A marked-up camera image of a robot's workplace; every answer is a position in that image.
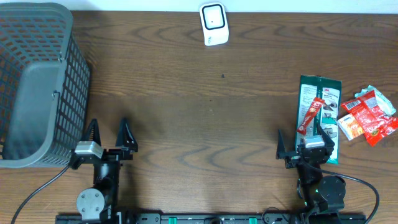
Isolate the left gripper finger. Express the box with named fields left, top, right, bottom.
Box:
left=115, top=118, right=138, bottom=152
left=81, top=119, right=101, bottom=146

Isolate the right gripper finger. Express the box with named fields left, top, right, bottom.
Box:
left=317, top=124, right=333, bottom=145
left=275, top=129, right=287, bottom=159

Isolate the orange tissue pack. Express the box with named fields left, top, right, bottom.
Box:
left=337, top=114, right=364, bottom=141

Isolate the red packet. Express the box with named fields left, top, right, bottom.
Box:
left=297, top=97, right=325, bottom=135

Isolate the red snack bag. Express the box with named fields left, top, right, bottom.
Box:
left=341, top=90, right=397, bottom=146

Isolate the dark green packet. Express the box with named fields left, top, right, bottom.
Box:
left=297, top=75, right=342, bottom=165

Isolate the light green wipes pack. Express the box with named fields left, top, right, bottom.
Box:
left=354, top=85, right=397, bottom=116

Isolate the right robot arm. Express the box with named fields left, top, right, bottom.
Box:
left=276, top=126, right=346, bottom=224

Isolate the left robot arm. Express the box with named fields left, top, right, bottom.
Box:
left=68, top=118, right=138, bottom=223

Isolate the white barcode scanner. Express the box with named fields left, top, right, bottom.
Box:
left=199, top=2, right=229, bottom=47

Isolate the grey plastic mesh basket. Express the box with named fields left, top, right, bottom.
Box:
left=1, top=2, right=90, bottom=169

